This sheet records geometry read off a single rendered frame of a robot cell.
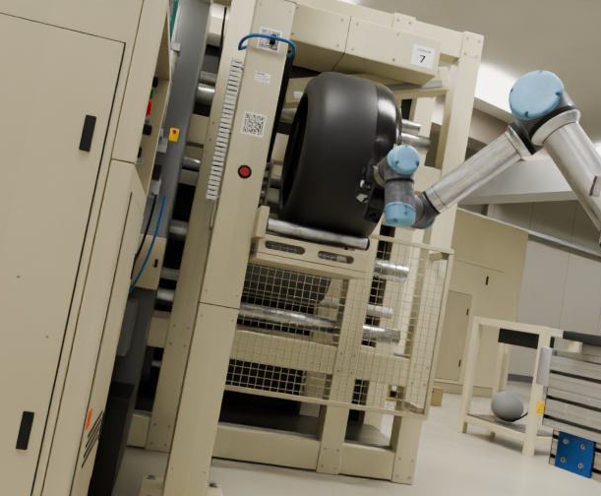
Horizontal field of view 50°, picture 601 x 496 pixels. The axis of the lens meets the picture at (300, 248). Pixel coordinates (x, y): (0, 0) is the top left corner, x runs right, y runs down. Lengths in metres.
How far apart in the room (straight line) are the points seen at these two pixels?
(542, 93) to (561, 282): 11.36
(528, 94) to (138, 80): 0.85
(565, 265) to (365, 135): 11.04
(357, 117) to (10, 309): 1.14
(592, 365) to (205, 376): 1.14
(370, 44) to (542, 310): 10.20
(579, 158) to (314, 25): 1.36
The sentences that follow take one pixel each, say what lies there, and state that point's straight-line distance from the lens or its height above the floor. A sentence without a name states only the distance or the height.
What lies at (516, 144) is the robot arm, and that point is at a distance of 1.68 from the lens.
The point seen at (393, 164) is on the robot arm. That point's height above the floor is 1.04.
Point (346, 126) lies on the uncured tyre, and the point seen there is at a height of 1.22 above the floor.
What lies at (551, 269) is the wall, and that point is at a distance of 12.58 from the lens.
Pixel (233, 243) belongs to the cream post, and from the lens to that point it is 2.08.
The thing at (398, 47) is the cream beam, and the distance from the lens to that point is 2.64.
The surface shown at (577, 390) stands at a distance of 1.60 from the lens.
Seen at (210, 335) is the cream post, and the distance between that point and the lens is 2.08.
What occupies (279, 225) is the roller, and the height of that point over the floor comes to 0.90.
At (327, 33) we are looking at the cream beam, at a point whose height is 1.69.
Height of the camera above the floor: 0.67
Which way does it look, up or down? 5 degrees up
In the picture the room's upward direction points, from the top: 10 degrees clockwise
